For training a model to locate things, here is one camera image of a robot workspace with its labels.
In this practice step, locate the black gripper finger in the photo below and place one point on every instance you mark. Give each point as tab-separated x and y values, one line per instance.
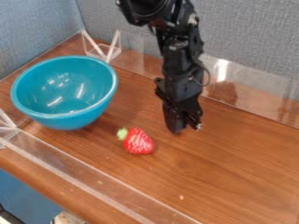
182	115

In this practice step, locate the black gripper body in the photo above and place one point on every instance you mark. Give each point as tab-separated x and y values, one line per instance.
180	86

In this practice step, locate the red toy strawberry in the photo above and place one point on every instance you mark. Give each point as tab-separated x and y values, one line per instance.
138	142

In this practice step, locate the blue bowl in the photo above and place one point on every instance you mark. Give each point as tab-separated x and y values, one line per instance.
64	92

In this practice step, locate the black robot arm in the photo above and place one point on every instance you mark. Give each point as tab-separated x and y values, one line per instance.
172	21

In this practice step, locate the clear acrylic back barrier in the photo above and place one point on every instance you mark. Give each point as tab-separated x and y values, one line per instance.
266	94

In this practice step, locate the clear acrylic barrier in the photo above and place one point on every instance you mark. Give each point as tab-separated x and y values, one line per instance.
266	94
124	198

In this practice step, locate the clear acrylic front barrier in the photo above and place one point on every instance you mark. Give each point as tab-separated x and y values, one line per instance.
124	198

